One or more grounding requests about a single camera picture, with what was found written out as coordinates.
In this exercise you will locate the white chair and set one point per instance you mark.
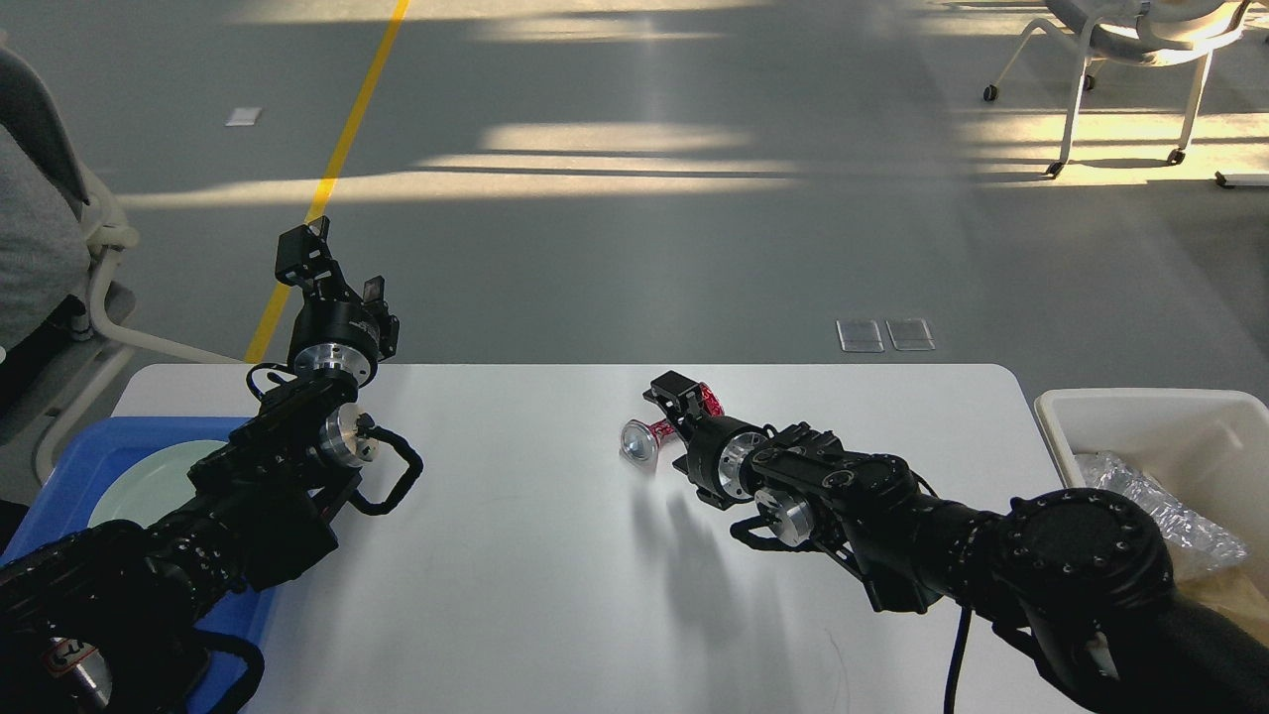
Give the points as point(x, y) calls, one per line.
point(1132, 33)
point(89, 320)

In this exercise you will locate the light green plate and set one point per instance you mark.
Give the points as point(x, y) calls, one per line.
point(154, 487)

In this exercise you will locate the white plastic bin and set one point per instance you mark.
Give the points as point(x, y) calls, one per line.
point(1207, 447)

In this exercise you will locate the blue plastic tray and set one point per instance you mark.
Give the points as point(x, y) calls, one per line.
point(90, 465)

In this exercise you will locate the crushed red soda can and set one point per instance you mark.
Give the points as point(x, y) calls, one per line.
point(640, 443)

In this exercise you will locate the left floor outlet plate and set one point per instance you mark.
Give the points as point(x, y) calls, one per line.
point(860, 336)

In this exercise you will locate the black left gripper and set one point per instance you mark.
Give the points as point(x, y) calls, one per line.
point(330, 332)

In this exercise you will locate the right floor outlet plate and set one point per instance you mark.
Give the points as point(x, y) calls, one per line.
point(910, 334)

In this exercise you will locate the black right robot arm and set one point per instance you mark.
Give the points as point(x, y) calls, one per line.
point(1077, 580)

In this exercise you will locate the aluminium foil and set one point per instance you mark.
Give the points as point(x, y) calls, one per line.
point(1197, 545)

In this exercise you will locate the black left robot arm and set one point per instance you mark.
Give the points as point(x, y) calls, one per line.
point(107, 620)

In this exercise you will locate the white chair left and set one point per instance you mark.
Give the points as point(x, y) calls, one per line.
point(89, 320)

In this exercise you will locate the white chair top right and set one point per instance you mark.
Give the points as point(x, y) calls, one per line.
point(1132, 33)

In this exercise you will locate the floor outlet plate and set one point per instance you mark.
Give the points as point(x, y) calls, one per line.
point(910, 334)
point(860, 336)

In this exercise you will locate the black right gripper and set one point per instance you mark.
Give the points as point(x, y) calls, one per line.
point(717, 446)

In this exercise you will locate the brown paper bag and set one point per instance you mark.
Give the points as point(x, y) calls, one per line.
point(1230, 593)

